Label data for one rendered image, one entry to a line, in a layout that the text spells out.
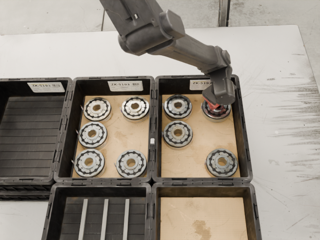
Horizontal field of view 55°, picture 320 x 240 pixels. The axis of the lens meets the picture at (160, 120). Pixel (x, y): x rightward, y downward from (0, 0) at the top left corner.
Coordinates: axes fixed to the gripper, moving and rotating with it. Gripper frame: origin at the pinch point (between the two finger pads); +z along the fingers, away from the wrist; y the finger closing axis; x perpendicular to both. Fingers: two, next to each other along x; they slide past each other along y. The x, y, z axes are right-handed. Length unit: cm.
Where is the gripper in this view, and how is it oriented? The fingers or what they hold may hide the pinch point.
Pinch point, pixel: (216, 104)
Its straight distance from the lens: 112.7
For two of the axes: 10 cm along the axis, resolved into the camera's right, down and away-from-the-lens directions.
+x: -6.2, -6.6, 4.2
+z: 0.6, 5.0, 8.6
